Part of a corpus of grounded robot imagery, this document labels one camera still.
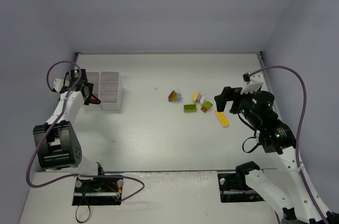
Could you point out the small green lego brick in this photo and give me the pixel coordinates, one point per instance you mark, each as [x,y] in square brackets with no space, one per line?
[207,104]

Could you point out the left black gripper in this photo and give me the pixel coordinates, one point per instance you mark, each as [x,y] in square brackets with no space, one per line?
[88,90]

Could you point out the right white compartment tray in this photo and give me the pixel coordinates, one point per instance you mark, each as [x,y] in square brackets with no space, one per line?
[110,90]

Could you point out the large red lego brick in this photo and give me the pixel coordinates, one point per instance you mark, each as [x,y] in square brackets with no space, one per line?
[93,101]

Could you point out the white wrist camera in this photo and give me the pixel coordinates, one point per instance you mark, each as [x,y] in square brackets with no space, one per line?
[57,85]
[253,83]

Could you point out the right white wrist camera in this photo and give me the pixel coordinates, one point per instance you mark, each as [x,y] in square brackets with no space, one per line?
[253,83]

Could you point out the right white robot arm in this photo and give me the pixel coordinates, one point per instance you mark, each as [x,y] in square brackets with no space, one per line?
[301,203]

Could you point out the white lavender lego brick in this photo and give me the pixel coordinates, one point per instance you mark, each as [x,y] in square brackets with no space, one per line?
[200,99]

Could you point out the yellow curved lego brick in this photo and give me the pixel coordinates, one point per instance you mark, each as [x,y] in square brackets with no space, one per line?
[196,97]

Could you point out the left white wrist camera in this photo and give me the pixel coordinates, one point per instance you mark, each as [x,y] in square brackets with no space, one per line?
[57,85]

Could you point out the brown sloped lego brick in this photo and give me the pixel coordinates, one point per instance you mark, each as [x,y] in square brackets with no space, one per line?
[173,96]

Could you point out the small brown lego brick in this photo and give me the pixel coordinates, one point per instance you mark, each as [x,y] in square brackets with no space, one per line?
[204,109]

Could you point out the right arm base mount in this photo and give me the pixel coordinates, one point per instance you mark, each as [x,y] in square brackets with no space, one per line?
[232,192]

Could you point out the long yellow lego plate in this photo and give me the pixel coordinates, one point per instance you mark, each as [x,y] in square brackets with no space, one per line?
[222,119]

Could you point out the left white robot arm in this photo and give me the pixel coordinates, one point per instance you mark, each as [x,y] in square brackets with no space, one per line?
[56,140]

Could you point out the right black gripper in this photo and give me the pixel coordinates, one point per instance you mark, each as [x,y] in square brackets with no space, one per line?
[233,101]

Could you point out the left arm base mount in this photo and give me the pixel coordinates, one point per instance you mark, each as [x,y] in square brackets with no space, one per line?
[97,192]

